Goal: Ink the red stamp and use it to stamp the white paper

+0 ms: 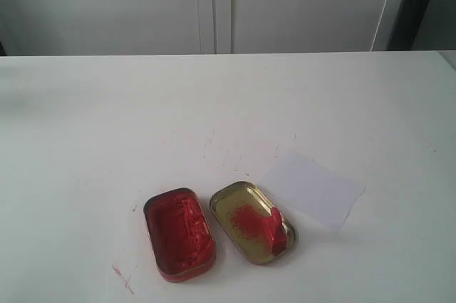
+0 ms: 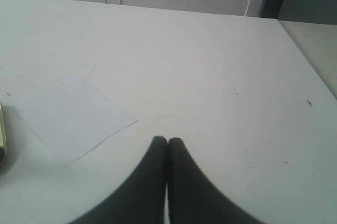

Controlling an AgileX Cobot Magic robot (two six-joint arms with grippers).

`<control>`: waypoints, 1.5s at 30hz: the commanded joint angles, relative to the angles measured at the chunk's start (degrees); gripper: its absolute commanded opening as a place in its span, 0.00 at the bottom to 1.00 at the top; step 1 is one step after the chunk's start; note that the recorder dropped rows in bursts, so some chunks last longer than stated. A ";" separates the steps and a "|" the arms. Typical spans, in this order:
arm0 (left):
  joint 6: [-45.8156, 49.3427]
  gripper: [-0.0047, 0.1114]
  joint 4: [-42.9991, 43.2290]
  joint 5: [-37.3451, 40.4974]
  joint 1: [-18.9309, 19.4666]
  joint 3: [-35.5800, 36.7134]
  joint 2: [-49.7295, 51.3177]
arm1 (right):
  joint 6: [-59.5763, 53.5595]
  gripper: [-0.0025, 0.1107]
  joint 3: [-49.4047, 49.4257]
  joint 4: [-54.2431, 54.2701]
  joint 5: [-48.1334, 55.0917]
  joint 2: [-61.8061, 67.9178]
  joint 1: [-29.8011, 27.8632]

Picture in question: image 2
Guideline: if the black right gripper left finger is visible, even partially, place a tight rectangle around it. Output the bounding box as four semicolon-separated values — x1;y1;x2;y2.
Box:
72;136;167;223

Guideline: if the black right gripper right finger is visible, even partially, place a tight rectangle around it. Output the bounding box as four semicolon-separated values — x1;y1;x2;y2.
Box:
167;138;260;223

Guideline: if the white paper sheet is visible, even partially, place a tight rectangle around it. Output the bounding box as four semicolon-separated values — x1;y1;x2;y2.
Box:
15;78;137;165

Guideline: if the gold tin lid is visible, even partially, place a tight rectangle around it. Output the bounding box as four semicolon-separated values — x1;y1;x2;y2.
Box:
0;105;7;167

